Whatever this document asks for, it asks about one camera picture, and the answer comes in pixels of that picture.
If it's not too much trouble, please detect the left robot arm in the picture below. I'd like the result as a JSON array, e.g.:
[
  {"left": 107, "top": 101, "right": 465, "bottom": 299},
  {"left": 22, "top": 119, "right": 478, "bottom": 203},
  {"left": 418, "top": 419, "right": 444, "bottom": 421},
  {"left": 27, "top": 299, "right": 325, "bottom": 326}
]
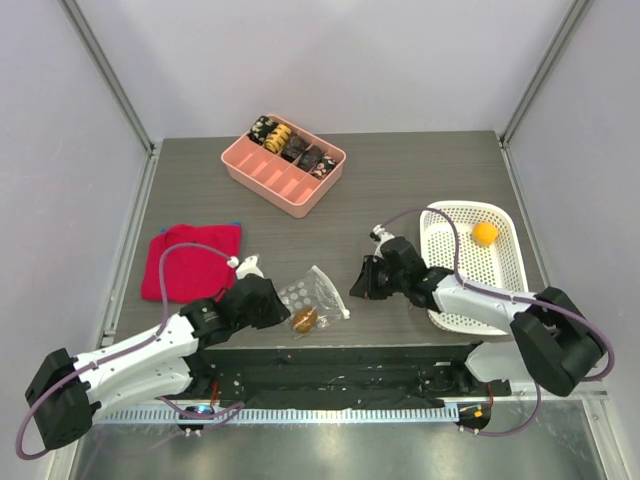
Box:
[{"left": 25, "top": 275, "right": 290, "bottom": 451}]

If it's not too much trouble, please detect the brown orange fake fruit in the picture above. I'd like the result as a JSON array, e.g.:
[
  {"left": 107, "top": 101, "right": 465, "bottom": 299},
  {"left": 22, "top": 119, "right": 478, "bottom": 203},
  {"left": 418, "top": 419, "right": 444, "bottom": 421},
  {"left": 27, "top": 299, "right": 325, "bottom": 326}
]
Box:
[{"left": 292, "top": 307, "right": 318, "bottom": 334}]

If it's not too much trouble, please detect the white slotted cable duct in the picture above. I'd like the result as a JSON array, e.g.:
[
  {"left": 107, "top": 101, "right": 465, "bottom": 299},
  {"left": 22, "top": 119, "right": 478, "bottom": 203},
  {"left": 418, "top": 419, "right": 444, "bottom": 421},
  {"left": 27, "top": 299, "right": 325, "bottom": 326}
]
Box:
[{"left": 96, "top": 403, "right": 459, "bottom": 424}]

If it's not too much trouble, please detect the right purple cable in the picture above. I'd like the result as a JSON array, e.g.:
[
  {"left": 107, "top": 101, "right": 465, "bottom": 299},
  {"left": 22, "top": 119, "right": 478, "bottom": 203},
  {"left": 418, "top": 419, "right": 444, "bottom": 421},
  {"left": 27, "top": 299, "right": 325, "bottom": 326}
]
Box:
[{"left": 382, "top": 207, "right": 616, "bottom": 437}]

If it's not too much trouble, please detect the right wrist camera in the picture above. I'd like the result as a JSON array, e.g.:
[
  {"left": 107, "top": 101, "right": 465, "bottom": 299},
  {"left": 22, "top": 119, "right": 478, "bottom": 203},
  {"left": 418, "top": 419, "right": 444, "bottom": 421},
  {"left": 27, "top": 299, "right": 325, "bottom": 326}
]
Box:
[{"left": 369, "top": 224, "right": 395, "bottom": 250}]

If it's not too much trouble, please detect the aluminium frame post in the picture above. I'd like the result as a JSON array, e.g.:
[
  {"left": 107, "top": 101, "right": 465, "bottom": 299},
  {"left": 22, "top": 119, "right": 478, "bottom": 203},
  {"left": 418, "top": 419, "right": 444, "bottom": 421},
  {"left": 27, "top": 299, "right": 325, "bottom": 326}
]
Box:
[
  {"left": 59, "top": 0, "right": 156, "bottom": 156},
  {"left": 499, "top": 0, "right": 593, "bottom": 149}
]

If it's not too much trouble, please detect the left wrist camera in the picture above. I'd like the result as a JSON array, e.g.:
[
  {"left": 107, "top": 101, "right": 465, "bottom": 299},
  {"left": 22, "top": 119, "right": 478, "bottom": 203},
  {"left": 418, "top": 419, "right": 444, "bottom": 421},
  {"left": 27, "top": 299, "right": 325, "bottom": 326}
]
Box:
[{"left": 226, "top": 254, "right": 264, "bottom": 280}]

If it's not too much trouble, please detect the dark brown sock roll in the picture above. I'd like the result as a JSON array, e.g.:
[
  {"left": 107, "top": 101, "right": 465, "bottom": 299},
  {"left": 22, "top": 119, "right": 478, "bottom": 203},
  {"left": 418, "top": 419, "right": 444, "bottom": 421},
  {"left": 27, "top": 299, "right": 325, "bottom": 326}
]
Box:
[{"left": 280, "top": 134, "right": 309, "bottom": 163}]

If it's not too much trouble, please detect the blue folded cloth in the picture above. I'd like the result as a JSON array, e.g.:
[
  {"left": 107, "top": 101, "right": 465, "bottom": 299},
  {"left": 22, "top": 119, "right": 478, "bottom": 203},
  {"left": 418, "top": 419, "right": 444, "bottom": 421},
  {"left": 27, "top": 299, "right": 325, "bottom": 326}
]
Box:
[{"left": 158, "top": 221, "right": 242, "bottom": 234}]

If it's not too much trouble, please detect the yellow fake fruit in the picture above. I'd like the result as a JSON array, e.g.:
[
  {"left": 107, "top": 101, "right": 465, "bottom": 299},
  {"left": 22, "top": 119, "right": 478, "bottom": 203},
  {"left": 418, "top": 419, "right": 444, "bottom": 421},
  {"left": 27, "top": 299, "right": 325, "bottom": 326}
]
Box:
[{"left": 472, "top": 222, "right": 500, "bottom": 247}]

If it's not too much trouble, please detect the right aluminium frame post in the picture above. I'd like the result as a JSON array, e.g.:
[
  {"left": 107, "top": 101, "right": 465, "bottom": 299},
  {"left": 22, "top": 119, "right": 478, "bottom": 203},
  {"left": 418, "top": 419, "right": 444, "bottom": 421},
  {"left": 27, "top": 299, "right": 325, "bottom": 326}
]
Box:
[{"left": 499, "top": 0, "right": 593, "bottom": 149}]

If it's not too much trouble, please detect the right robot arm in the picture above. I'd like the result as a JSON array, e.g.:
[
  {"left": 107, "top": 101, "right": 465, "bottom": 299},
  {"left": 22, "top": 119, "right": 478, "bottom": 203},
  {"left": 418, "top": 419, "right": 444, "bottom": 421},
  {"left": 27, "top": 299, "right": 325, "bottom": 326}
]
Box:
[{"left": 349, "top": 237, "right": 607, "bottom": 397}]

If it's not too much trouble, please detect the black spotted sock roll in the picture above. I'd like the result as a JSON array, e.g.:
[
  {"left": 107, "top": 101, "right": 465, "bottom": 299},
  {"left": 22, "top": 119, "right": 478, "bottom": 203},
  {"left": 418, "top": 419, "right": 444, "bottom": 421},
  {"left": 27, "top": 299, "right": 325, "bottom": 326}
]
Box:
[{"left": 310, "top": 155, "right": 338, "bottom": 181}]

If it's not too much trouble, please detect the white perforated basket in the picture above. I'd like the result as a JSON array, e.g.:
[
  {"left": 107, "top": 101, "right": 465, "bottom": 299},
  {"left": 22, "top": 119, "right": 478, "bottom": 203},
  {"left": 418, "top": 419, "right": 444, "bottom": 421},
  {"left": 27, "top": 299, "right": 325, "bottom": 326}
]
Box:
[{"left": 419, "top": 199, "right": 526, "bottom": 337}]

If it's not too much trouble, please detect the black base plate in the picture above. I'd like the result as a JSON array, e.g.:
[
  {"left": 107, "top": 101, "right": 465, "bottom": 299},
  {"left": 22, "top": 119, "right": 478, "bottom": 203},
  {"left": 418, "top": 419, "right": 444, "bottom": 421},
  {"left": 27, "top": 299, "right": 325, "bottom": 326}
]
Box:
[{"left": 177, "top": 344, "right": 511, "bottom": 410}]

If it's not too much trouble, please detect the left aluminium frame post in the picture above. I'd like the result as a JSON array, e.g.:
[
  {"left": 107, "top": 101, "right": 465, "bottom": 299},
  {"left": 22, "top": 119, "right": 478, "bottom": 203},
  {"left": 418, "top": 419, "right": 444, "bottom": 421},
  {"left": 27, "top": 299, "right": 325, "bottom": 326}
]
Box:
[{"left": 59, "top": 0, "right": 156, "bottom": 156}]

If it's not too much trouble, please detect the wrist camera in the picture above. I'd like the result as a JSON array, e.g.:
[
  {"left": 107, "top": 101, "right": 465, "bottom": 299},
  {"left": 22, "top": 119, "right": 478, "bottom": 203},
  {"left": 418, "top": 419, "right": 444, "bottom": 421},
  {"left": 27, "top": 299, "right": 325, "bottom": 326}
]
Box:
[
  {"left": 226, "top": 254, "right": 264, "bottom": 280},
  {"left": 369, "top": 224, "right": 395, "bottom": 250}
]

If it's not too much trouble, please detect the clear zip top bag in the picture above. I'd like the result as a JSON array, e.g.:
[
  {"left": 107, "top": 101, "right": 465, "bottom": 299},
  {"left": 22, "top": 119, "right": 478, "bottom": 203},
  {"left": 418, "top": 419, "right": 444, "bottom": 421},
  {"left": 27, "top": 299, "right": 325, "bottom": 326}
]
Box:
[{"left": 277, "top": 265, "right": 351, "bottom": 337}]

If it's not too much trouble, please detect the black floral sock roll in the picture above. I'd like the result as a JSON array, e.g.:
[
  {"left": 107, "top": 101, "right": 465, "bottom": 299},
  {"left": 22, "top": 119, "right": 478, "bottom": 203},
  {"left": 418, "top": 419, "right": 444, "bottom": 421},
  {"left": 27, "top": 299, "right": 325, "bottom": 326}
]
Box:
[{"left": 247, "top": 116, "right": 278, "bottom": 145}]

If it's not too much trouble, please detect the yellow black sock roll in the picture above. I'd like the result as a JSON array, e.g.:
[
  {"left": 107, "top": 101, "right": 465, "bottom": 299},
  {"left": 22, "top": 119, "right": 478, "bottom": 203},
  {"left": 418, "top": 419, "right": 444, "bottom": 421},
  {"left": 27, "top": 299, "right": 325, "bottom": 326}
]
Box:
[{"left": 263, "top": 124, "right": 292, "bottom": 154}]

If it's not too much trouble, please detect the red folded cloth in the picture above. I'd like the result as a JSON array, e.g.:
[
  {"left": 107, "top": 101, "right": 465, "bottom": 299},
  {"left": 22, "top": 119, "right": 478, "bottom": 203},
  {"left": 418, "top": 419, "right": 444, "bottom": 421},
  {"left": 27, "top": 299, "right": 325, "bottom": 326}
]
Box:
[{"left": 140, "top": 224, "right": 243, "bottom": 304}]

